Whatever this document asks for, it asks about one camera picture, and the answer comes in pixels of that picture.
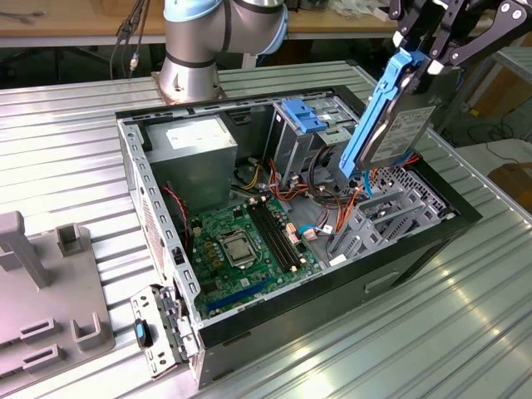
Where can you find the silver slot retention bracket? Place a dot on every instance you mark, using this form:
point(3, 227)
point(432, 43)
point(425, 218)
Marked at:
point(145, 305)

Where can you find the silver CPU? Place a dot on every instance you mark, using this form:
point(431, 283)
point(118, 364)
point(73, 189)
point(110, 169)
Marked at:
point(236, 251)

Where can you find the wooden workbench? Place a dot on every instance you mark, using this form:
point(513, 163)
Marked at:
point(83, 21)

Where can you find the green motherboard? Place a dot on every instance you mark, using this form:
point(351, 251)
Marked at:
point(226, 276)

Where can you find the grey power supply unit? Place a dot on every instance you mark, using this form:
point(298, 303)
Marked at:
point(191, 174)

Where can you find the grey metal drive cage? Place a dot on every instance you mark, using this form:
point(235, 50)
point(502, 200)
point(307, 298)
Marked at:
point(291, 145)

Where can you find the black open PC case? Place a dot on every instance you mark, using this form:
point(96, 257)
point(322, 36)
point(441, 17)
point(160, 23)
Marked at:
point(332, 307)

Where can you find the blue plastic drive bracket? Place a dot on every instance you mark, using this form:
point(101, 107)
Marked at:
point(303, 116)

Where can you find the blue expansion slot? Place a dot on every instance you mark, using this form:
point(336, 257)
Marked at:
point(237, 296)

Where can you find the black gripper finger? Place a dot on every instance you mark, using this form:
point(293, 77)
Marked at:
point(478, 39)
point(409, 21)

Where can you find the brown cardboard box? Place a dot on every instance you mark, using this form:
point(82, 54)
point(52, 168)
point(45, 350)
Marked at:
point(515, 183)

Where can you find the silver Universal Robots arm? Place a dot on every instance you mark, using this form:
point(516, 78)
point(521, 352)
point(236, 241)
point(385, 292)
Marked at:
point(187, 79)

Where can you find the grey perforated disk bay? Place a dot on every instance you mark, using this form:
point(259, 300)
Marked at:
point(430, 210)

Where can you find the black latch with blue button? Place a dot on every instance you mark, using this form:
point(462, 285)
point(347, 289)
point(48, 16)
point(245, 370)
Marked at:
point(140, 332)

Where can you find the aluminium profile frame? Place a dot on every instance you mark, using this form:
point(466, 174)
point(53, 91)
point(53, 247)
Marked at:
point(513, 55)

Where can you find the hard disk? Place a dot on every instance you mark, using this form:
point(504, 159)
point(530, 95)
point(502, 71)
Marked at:
point(395, 133)

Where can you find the grey parts rack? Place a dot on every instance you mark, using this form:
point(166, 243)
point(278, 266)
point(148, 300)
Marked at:
point(50, 291)

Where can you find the black RAM slot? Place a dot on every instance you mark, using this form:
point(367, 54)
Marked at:
point(281, 234)
point(271, 237)

